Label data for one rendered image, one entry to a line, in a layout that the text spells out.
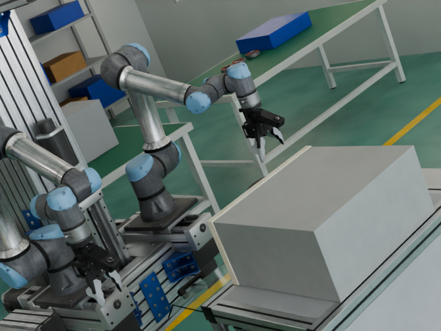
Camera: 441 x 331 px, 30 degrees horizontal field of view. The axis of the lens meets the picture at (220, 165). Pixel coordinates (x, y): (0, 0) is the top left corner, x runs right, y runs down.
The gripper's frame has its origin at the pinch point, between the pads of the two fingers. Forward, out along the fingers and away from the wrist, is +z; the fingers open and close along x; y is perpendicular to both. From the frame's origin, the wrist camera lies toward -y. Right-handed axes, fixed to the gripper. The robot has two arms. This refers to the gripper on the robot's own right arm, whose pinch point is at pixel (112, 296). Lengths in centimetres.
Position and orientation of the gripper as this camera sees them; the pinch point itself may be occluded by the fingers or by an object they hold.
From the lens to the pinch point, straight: 245.9
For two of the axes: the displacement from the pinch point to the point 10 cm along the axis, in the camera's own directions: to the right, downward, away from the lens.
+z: 3.6, 8.8, 3.2
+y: -7.3, 0.6, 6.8
